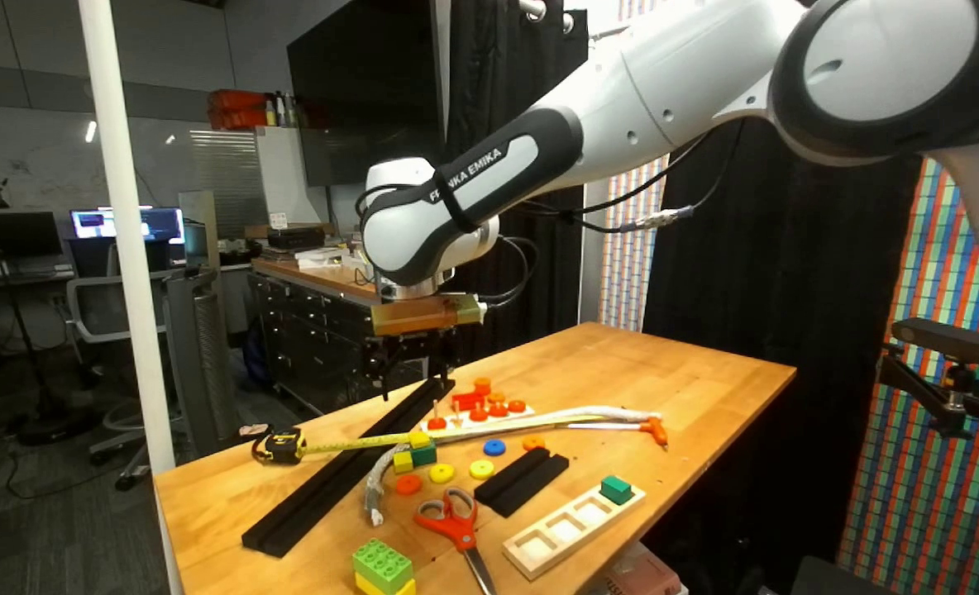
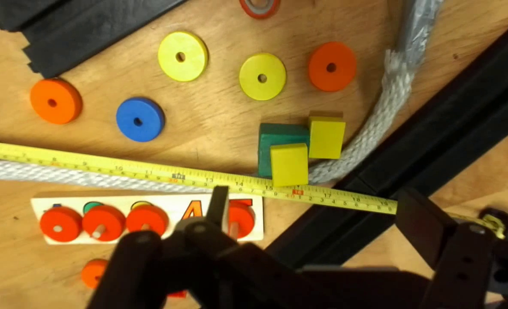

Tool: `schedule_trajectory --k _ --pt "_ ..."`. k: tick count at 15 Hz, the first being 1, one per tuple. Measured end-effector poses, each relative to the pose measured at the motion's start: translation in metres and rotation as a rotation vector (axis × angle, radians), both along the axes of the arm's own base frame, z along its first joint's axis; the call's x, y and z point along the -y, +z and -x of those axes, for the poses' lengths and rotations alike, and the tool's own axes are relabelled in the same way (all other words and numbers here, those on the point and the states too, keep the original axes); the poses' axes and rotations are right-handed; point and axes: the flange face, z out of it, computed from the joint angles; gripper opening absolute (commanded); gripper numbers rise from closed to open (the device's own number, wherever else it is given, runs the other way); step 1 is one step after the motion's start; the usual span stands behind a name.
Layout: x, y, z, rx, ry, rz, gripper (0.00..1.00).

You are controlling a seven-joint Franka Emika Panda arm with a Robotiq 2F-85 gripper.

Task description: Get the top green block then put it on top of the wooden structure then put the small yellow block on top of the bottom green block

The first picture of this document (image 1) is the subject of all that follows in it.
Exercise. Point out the black camera bracket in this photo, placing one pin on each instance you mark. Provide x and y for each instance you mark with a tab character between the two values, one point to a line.
953	382

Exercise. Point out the lit computer monitor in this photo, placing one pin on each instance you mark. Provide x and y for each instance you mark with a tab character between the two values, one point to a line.
95	227

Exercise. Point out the small yellow block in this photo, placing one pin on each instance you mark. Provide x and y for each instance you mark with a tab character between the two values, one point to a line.
417	437
404	464

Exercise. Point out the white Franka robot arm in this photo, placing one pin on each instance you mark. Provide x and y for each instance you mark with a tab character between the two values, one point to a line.
668	67

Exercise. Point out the small green cube block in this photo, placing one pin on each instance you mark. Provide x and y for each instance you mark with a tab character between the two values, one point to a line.
424	454
616	492

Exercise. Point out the red block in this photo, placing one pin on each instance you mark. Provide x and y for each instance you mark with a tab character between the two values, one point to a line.
465	398

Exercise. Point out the red box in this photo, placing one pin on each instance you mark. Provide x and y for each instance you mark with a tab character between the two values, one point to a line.
238	112

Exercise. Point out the blue disc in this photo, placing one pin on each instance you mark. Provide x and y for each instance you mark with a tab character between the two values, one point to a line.
496	448

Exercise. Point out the dark computer monitor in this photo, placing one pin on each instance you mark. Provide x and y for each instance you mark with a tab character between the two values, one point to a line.
10	235

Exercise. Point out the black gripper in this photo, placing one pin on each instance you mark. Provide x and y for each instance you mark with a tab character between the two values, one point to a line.
417	348

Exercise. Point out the short black bar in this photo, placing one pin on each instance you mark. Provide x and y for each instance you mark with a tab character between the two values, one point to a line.
511	476
534	484

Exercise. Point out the white vertical pole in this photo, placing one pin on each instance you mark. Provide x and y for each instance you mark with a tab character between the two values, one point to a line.
128	219

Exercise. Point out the orange toy pieces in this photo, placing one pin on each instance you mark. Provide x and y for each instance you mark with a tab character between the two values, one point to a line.
511	418

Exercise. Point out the colourful pixel pattern panel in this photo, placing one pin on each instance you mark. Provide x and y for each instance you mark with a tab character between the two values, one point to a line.
941	484

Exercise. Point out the black drawer cabinet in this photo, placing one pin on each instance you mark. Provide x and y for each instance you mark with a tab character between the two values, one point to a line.
313	343

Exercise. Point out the wooden compartment tray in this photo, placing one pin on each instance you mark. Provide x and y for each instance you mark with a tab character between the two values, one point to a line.
544	539

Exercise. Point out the yellow disc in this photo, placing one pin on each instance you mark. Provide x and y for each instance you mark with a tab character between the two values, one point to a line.
482	469
440	475

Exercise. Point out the red disc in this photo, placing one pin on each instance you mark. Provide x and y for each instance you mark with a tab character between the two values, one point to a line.
498	409

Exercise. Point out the orange marker pen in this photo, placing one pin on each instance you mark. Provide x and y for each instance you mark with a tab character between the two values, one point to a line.
657	435

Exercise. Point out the long black rail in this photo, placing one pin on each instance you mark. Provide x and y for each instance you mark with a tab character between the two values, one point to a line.
417	403

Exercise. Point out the orange disc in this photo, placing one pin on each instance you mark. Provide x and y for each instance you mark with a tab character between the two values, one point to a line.
482	386
534	446
437	421
476	414
517	405
410	484

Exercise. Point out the black curtain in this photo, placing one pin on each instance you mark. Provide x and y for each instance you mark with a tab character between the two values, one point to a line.
774	299
511	54

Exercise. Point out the green toy brick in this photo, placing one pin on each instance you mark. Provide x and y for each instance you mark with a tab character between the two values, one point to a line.
381	560

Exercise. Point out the large black screen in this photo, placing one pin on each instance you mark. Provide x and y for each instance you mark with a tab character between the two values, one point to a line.
363	89

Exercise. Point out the yellow toy brick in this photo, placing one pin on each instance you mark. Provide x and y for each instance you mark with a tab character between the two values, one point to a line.
385	590

